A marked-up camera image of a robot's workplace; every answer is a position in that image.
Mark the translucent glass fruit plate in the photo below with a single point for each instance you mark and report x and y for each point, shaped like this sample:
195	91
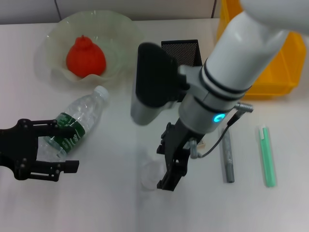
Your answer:
116	36

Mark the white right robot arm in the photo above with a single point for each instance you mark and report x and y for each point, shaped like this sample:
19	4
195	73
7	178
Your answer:
241	48

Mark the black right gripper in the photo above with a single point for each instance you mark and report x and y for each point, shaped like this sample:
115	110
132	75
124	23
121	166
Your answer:
178	145

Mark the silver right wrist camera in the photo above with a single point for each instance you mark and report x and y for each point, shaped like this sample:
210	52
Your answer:
154	72

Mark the orange fruit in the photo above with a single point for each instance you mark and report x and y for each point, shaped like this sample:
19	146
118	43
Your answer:
84	58

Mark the clear green-label water bottle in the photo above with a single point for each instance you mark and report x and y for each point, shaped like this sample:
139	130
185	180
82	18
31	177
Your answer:
82	108

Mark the black mesh pen holder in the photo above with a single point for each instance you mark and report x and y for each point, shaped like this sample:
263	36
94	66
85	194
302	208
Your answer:
188	52

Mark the green pen with white cap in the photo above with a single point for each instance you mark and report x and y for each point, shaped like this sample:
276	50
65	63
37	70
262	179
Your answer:
266	159

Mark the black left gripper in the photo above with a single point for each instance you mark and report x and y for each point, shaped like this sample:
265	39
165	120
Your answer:
19	147

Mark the grey glitter pen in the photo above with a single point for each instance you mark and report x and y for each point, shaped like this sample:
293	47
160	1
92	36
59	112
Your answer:
228	164

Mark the yellow plastic bin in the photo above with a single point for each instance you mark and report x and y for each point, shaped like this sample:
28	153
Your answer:
277	72

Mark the beige eraser with barcode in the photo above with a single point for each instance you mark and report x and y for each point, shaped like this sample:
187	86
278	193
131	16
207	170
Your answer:
201	144

